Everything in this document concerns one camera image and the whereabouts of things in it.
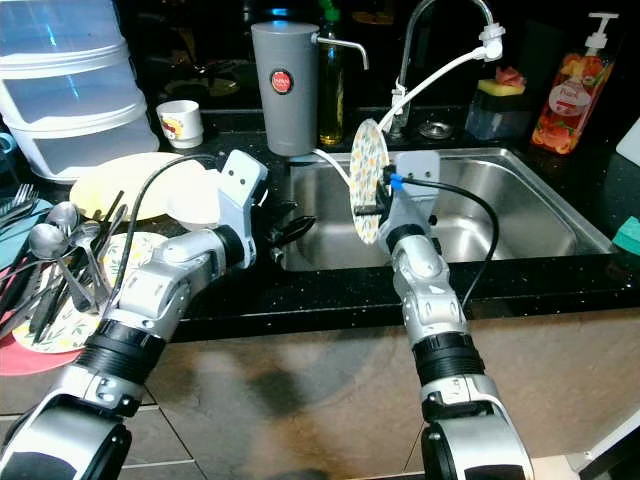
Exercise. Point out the small lemon print plate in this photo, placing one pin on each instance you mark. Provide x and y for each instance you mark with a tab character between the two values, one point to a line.
368	160

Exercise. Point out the white bowl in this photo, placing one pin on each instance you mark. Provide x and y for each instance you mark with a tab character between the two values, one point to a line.
195	200

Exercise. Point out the black chopstick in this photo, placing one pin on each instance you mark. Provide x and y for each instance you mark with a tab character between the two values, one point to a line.
115	210
102	225
25	300

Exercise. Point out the large lemon print plate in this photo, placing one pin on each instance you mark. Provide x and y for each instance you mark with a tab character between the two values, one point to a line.
65	335

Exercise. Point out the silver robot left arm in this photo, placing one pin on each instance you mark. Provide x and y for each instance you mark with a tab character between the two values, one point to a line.
160	290

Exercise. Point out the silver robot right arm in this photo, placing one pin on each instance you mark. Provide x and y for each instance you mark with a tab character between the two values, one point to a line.
430	300

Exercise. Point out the round steel hole cover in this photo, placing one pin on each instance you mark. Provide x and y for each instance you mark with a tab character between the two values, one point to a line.
436	129

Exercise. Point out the grey cylindrical water filter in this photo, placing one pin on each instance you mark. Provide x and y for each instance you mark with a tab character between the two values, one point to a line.
282	100

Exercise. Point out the yellow oil bottle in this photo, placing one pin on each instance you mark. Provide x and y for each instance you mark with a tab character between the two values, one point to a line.
330	95

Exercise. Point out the white printed cup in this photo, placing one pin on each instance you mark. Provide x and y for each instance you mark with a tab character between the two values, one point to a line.
180	123

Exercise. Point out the dark sponge holder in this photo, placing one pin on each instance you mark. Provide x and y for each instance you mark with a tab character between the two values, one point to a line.
497	118

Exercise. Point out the stainless steel sink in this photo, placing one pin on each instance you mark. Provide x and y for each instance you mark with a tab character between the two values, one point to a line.
540	210

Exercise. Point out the pale yellow plate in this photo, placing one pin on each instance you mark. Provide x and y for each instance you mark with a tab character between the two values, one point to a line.
120	185

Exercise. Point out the steel gooseneck faucet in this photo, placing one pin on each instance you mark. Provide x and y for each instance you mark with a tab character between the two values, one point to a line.
407	50

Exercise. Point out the yellow and red sponge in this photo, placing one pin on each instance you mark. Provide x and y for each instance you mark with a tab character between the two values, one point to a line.
503	84

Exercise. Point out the brown stone-look cabinet front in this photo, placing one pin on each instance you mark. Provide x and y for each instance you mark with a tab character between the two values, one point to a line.
310	400

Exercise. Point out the peach soap pump bottle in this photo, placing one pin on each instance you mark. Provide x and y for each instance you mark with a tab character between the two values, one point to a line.
565	100

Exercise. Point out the steel fork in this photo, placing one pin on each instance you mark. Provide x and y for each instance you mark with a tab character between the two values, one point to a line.
32	210
25	195

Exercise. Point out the white cutting board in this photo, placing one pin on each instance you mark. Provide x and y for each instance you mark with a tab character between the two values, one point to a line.
630	142

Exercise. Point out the white tiered storage container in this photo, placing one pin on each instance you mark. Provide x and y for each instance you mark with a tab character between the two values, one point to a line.
60	90

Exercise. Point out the pink plate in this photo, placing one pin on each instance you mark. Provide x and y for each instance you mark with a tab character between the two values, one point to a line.
25	362

